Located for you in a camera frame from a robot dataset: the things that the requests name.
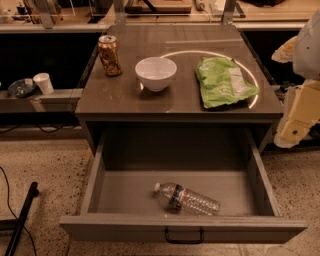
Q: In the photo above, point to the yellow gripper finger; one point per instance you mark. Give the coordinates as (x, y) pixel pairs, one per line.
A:
(284, 53)
(301, 113)

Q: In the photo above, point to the clear plastic water bottle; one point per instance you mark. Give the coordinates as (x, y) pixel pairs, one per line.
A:
(177, 198)

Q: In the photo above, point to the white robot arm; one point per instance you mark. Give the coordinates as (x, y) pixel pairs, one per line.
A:
(306, 56)

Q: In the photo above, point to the open grey top drawer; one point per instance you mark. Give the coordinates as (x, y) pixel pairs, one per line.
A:
(220, 162)

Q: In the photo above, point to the green chip bag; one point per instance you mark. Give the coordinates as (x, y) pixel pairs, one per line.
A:
(221, 82)

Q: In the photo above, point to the white ceramic bowl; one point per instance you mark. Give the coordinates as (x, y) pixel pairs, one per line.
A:
(156, 73)

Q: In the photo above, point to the gold patterned drink can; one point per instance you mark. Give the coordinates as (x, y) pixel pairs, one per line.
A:
(108, 53)

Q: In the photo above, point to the grey low side shelf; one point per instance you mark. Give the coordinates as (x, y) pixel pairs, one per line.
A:
(61, 100)

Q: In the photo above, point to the white paper cup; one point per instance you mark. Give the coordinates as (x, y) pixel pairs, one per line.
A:
(43, 81)

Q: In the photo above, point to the dark round dish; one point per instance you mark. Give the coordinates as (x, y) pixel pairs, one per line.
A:
(22, 88)

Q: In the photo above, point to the black metal stand leg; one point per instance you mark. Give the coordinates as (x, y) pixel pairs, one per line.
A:
(20, 221)

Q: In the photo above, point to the black drawer handle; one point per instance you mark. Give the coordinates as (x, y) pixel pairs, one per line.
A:
(184, 237)

